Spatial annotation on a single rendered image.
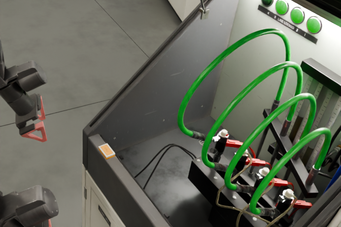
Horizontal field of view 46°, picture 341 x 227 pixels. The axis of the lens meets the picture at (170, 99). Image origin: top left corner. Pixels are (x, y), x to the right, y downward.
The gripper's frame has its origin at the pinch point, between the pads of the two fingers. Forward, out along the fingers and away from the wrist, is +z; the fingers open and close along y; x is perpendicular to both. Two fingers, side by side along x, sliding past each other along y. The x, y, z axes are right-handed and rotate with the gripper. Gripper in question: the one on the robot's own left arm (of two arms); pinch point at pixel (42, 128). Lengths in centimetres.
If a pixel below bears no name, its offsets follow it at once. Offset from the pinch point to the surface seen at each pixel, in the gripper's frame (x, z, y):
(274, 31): -68, -13, -19
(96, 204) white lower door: 0.2, 34.3, -7.2
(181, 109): -39.8, -9.6, -27.3
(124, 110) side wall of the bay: -23.0, 10.6, 3.9
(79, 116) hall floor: 24, 99, 119
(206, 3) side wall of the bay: -61, -6, 14
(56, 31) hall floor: 31, 96, 237
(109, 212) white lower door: -5.2, 30.0, -15.5
